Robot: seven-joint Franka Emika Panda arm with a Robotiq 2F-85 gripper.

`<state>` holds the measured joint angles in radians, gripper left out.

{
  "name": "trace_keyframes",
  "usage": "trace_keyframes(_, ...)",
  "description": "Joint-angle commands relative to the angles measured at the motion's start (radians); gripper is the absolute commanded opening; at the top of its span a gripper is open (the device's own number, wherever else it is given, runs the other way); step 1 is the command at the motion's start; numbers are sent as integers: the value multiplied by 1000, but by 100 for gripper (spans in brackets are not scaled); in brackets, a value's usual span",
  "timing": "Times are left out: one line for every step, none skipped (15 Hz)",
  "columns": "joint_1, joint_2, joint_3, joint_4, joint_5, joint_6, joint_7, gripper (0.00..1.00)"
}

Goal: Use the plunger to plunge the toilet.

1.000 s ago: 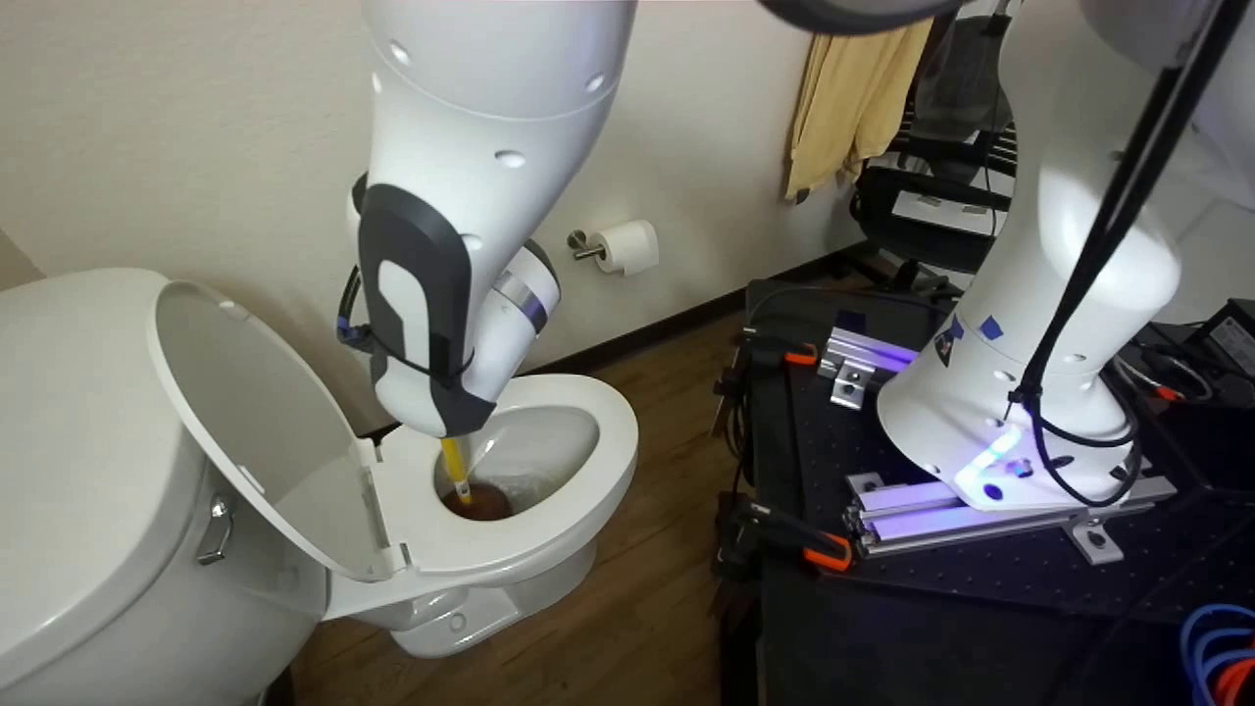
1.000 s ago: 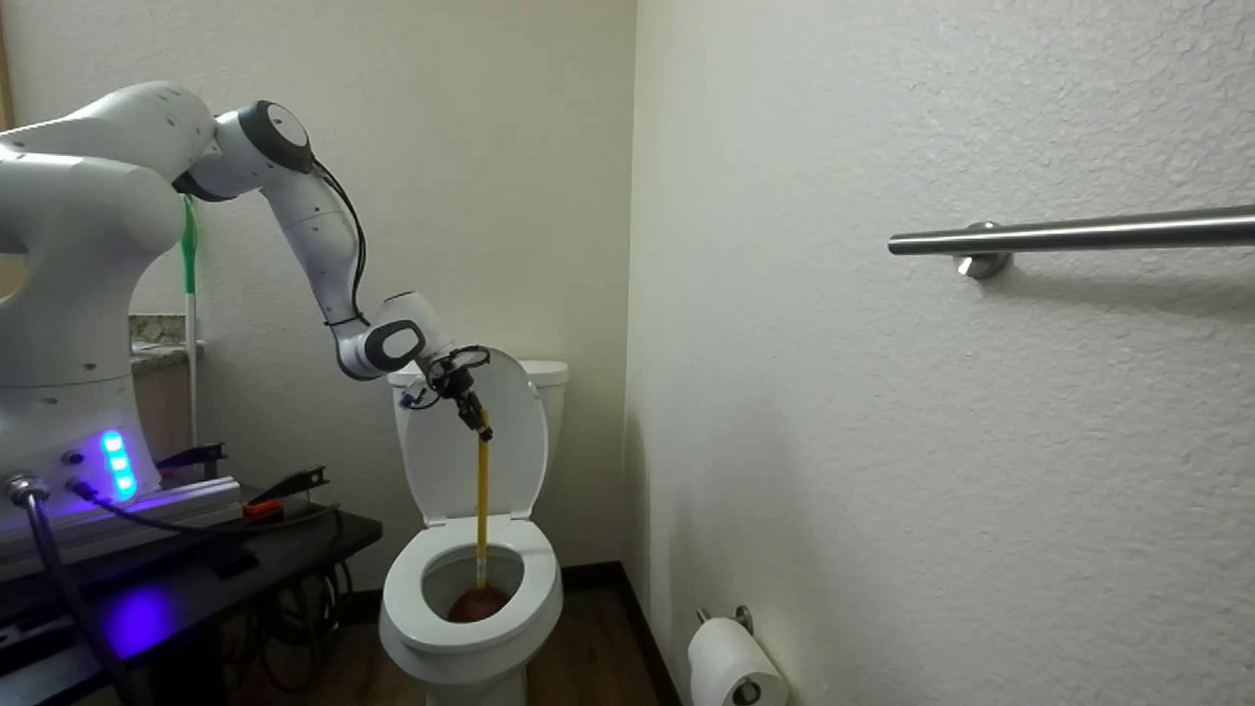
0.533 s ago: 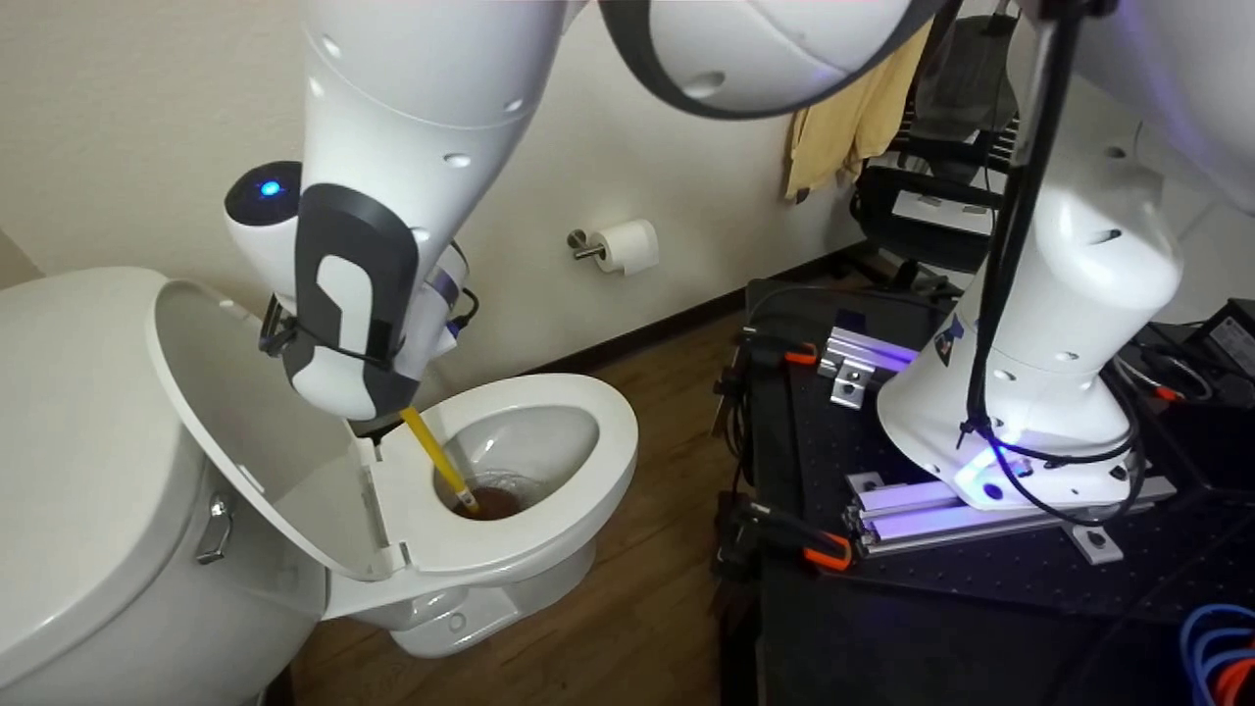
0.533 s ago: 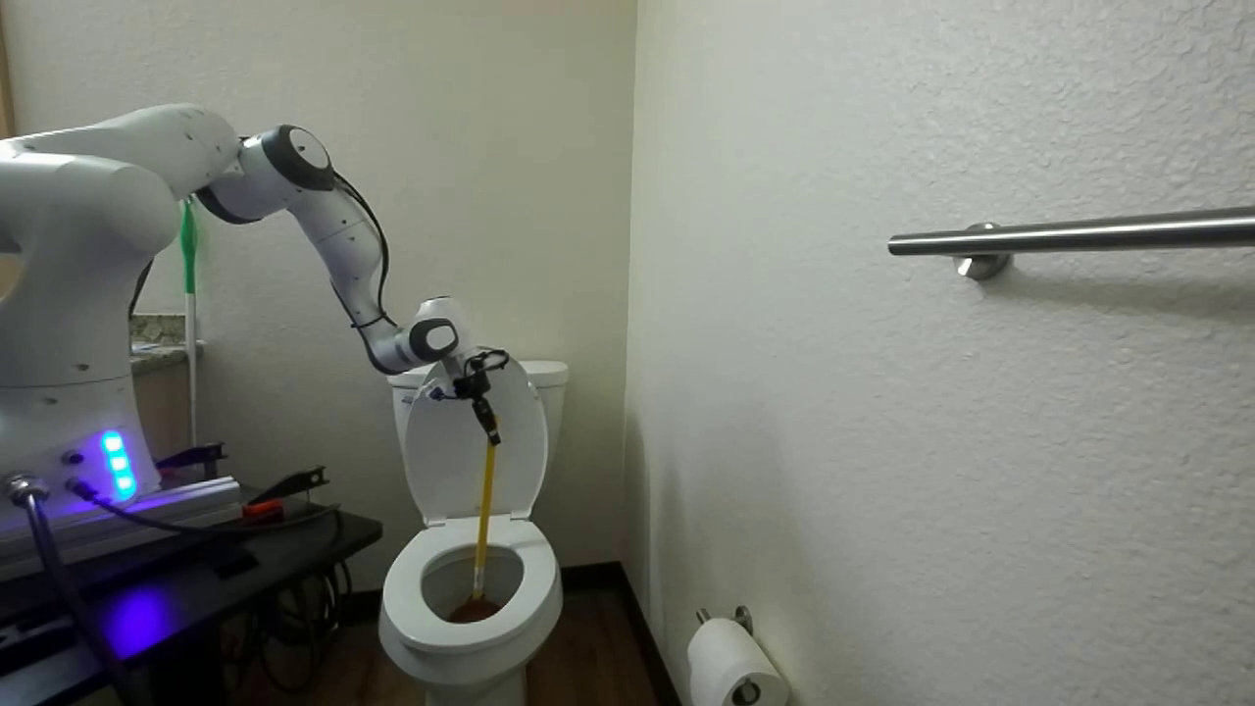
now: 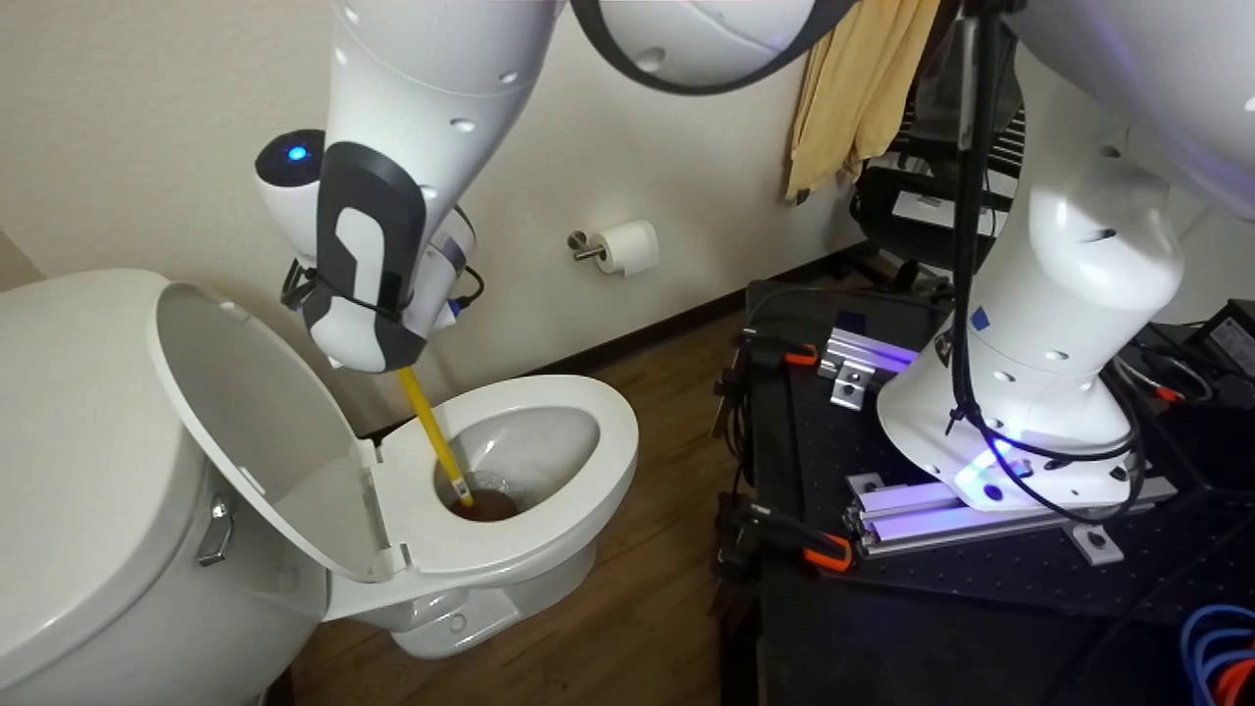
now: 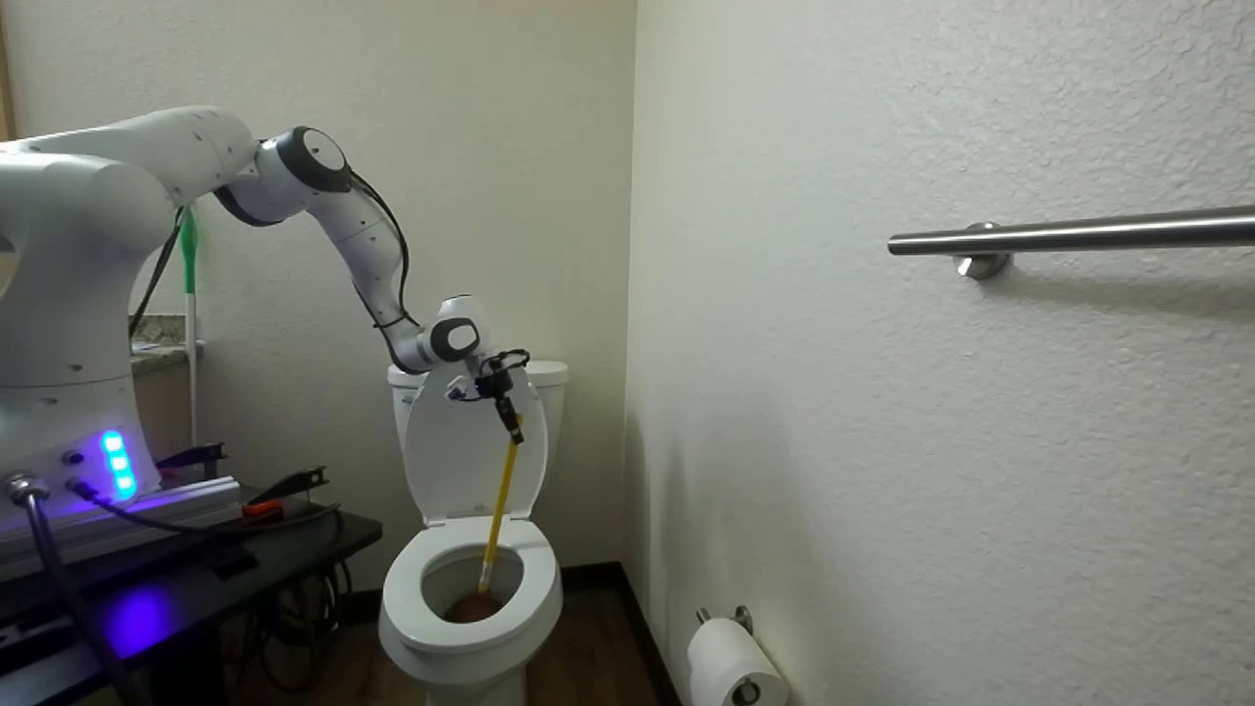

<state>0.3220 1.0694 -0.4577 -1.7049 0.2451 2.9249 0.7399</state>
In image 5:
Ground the yellow toilet brush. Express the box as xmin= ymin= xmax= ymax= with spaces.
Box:
xmin=393 ymin=364 xmax=531 ymax=526

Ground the white toilet paper roll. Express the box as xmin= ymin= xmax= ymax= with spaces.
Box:
xmin=596 ymin=217 xmax=666 ymax=281

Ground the white toilet lid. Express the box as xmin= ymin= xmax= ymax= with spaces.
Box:
xmin=147 ymin=279 xmax=405 ymax=589

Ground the white toilet bowl and tank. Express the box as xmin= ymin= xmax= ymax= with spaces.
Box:
xmin=0 ymin=267 xmax=642 ymax=706

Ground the white round plate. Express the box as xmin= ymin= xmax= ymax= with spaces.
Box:
xmin=367 ymin=373 xmax=647 ymax=579

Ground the black orange bar clamp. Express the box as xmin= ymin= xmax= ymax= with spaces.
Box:
xmin=732 ymin=330 xmax=826 ymax=381
xmin=711 ymin=488 xmax=863 ymax=579

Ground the black equipment stack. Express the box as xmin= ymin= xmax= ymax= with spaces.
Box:
xmin=847 ymin=70 xmax=1040 ymax=286

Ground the yellow hanging towel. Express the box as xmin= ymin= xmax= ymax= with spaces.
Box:
xmin=780 ymin=0 xmax=944 ymax=206

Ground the black robot table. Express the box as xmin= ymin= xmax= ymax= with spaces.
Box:
xmin=714 ymin=275 xmax=1255 ymax=706

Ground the chrome flush lever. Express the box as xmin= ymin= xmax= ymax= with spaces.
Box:
xmin=193 ymin=499 xmax=238 ymax=570

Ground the black box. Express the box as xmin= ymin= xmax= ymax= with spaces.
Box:
xmin=1193 ymin=299 xmax=1255 ymax=385

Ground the aluminium mounting rail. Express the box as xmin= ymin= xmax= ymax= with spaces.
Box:
xmin=839 ymin=466 xmax=1183 ymax=570
xmin=814 ymin=322 xmax=920 ymax=420

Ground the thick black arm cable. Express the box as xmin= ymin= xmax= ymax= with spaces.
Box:
xmin=942 ymin=0 xmax=1150 ymax=529

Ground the red tipped cable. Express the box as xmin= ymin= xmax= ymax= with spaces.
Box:
xmin=1108 ymin=352 xmax=1197 ymax=413

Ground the blue cable coil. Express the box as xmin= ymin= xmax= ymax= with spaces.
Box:
xmin=1178 ymin=601 xmax=1255 ymax=706

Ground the orange cable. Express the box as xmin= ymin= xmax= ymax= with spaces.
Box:
xmin=1210 ymin=651 xmax=1255 ymax=706

